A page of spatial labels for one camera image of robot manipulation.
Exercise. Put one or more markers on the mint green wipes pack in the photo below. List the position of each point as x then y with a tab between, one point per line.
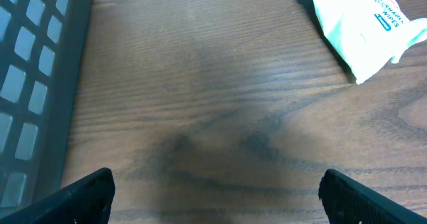
368	33

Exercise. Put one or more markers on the grey plastic shopping basket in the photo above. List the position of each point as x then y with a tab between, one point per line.
42	43

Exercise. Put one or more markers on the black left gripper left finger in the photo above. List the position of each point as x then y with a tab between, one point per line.
86	201

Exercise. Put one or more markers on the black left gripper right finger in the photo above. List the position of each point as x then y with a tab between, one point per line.
347	201

